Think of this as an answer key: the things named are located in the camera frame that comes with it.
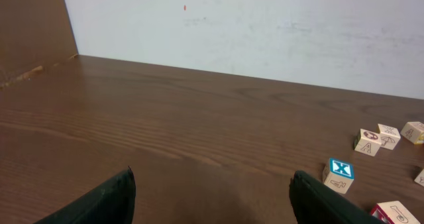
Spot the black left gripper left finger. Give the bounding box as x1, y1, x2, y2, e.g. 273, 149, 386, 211
36, 168, 136, 224

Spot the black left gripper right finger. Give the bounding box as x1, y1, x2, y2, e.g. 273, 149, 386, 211
289, 170, 383, 224

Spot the blue X letter block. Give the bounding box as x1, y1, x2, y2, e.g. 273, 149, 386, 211
322, 158, 354, 194

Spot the red edged wooden block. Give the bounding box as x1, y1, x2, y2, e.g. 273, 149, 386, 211
370, 201, 420, 224

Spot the wooden block with red circle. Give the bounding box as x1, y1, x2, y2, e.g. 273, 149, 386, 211
354, 129, 382, 156

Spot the wooden umbrella picture block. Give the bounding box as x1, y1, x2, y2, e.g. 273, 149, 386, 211
378, 124, 401, 150

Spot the yellow edged wooden block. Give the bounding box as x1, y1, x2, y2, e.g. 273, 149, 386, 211
400, 121, 424, 144

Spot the wooden block with green ring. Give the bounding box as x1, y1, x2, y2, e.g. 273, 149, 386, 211
414, 169, 424, 186

